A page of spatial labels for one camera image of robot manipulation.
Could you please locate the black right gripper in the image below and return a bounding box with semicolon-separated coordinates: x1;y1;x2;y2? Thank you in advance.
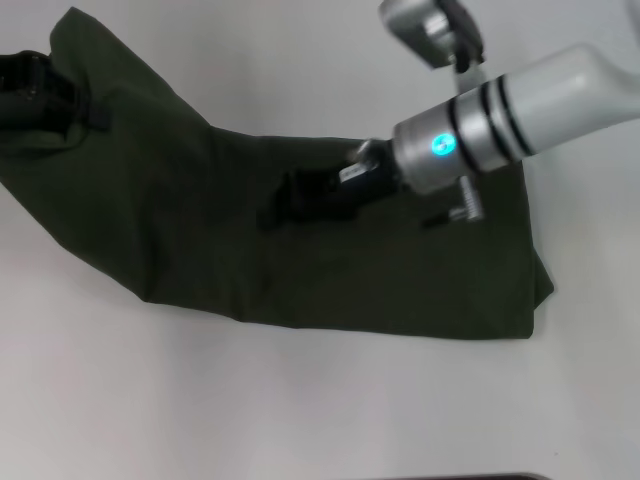
256;139;407;232

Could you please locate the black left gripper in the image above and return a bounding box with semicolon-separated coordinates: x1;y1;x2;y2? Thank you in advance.
0;49;115;134

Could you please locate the dark green FREE t-shirt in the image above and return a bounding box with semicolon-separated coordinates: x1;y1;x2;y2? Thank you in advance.
0;5;556;345

